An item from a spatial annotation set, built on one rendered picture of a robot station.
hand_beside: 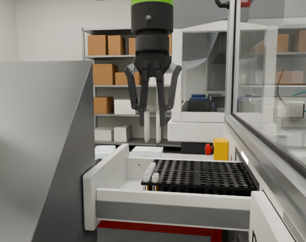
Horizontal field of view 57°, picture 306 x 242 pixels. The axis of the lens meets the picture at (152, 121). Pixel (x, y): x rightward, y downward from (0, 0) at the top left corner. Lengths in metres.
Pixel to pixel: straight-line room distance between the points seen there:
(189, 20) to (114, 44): 3.24
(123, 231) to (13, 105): 0.48
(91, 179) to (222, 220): 0.25
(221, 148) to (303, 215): 0.63
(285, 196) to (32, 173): 0.35
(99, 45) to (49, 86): 4.19
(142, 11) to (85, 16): 4.80
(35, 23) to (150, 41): 5.25
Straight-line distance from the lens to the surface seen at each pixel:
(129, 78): 0.63
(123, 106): 4.57
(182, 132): 1.44
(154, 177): 0.56
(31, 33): 5.82
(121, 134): 4.69
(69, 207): 0.51
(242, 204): 0.54
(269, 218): 0.40
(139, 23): 0.61
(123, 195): 0.55
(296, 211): 0.34
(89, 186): 0.54
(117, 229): 0.86
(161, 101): 0.62
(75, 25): 5.44
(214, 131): 1.44
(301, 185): 0.33
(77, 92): 0.53
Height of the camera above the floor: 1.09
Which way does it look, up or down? 7 degrees down
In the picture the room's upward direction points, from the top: straight up
